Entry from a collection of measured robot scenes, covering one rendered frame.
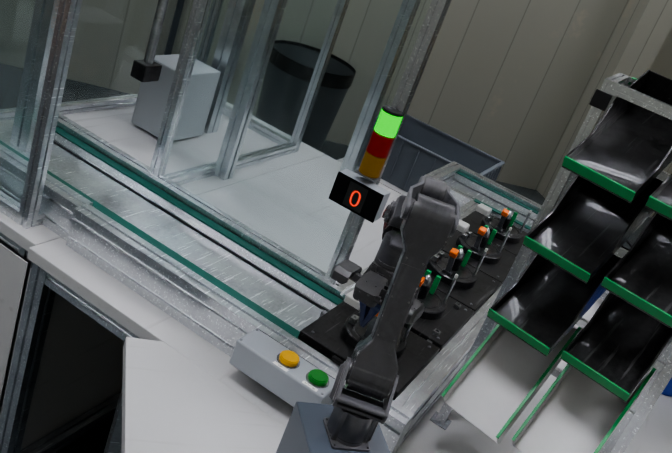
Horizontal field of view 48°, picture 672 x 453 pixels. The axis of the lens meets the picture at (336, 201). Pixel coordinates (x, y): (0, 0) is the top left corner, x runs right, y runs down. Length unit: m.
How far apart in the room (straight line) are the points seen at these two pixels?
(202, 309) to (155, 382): 0.20
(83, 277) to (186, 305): 0.25
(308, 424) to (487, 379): 0.46
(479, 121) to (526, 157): 0.59
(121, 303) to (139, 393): 0.28
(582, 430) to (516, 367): 0.16
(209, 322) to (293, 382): 0.26
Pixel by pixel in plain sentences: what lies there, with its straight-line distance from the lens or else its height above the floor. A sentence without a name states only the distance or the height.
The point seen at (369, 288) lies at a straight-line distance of 1.39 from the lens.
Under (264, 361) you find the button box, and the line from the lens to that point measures 1.50.
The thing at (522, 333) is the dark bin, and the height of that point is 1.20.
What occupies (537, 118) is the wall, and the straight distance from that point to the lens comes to 6.42.
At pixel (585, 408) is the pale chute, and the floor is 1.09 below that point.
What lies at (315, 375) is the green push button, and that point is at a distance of 1.48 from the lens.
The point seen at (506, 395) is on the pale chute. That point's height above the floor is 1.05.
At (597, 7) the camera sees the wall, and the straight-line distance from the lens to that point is 6.34.
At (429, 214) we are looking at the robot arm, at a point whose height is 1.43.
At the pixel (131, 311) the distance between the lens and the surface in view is 1.69.
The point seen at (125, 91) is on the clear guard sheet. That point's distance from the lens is 2.77.
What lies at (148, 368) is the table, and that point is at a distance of 1.55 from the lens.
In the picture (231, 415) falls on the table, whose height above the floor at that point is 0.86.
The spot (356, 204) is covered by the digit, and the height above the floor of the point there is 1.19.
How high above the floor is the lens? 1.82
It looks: 22 degrees down
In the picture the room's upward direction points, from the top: 21 degrees clockwise
